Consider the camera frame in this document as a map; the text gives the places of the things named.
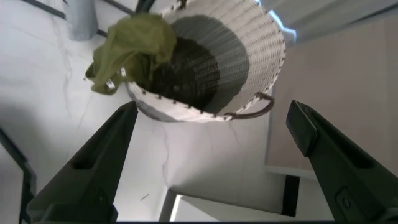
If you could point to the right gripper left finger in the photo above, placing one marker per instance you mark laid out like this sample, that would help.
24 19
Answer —
90 174

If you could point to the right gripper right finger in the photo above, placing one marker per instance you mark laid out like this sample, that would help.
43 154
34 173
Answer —
348 174

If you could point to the white laundry basket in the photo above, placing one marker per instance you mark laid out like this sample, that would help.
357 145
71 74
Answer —
248 46

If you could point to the black clothes rack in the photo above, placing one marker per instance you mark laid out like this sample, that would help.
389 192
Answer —
46 8

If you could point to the green garment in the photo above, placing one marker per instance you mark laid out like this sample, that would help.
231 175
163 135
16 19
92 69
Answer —
133 43

